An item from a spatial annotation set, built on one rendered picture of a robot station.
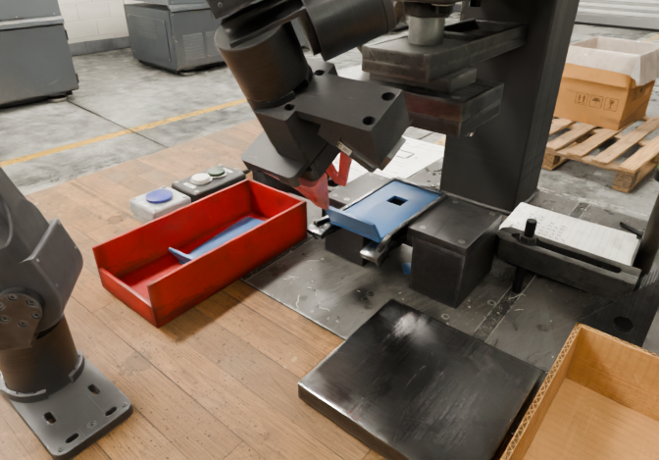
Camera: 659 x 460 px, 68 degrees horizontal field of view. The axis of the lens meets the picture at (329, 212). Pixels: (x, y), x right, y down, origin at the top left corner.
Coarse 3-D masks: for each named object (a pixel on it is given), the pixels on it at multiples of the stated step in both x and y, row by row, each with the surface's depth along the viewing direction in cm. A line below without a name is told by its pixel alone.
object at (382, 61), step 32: (416, 32) 51; (448, 32) 58; (480, 32) 65; (512, 32) 60; (384, 64) 50; (416, 64) 48; (448, 64) 50; (416, 96) 50; (448, 96) 49; (480, 96) 50; (448, 128) 49
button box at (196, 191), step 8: (224, 168) 85; (192, 176) 83; (224, 176) 82; (232, 176) 83; (240, 176) 83; (176, 184) 80; (184, 184) 80; (192, 184) 80; (200, 184) 79; (208, 184) 80; (216, 184) 80; (224, 184) 81; (184, 192) 78; (192, 192) 77; (200, 192) 77; (208, 192) 78; (192, 200) 78
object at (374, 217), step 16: (384, 192) 64; (400, 192) 64; (416, 192) 64; (352, 208) 60; (368, 208) 60; (384, 208) 60; (400, 208) 60; (416, 208) 60; (336, 224) 57; (352, 224) 55; (368, 224) 52; (384, 224) 57; (400, 224) 57
